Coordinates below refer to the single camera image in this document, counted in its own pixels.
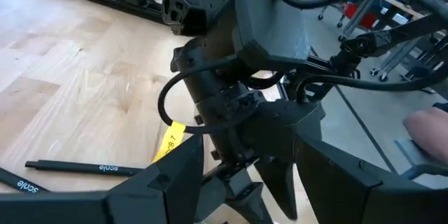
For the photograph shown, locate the red storage bin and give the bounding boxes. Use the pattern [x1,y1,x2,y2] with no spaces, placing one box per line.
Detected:
[344,2,378,29]

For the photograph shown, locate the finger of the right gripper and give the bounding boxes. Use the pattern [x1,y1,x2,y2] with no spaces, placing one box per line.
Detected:
[223,171,274,224]
[253,159,298,221]

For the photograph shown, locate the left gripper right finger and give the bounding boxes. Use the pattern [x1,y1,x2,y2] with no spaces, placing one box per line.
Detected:
[294,134,431,224]

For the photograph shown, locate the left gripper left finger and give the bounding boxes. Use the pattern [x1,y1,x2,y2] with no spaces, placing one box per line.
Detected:
[106,134,206,224]

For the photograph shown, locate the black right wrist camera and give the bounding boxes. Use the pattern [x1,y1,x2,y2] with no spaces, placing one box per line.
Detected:
[233,0,313,71]

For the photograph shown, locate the black pen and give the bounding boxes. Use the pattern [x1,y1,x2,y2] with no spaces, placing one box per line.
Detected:
[0,166,50,195]
[24,159,145,178]

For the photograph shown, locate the yellow cable tag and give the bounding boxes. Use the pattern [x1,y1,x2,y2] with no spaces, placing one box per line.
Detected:
[153,121,187,164]

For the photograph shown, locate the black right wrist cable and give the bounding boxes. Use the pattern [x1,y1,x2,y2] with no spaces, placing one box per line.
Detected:
[157,54,253,136]

